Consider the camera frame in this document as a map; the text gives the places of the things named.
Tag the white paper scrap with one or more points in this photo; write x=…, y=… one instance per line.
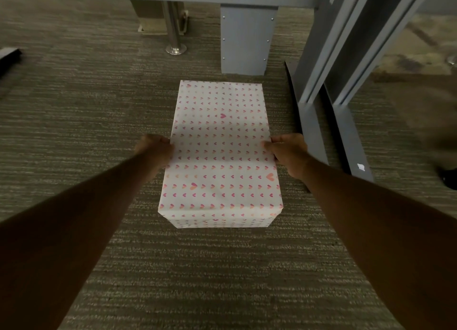
x=361, y=167

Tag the heart-print gift box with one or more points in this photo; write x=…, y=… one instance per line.
x=220, y=151

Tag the person's right thumb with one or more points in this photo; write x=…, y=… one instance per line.
x=268, y=146

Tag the grey metal desk frame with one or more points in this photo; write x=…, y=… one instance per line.
x=342, y=72

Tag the person's left forearm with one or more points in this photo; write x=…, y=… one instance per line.
x=68, y=240

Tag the person's right hand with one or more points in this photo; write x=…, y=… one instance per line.
x=290, y=154

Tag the grey table leg panel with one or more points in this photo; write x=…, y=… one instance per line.
x=247, y=38

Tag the black object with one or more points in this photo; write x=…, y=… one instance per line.
x=9, y=60

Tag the person's left thumb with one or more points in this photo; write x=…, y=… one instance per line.
x=167, y=150

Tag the beige box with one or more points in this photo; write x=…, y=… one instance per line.
x=153, y=17

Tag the person's left hand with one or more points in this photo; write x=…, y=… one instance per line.
x=154, y=150

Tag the chrome pole with round base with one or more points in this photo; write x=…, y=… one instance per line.
x=174, y=28

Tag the black shoe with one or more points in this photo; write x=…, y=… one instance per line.
x=449, y=178

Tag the person's right forearm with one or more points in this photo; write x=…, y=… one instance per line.
x=385, y=240

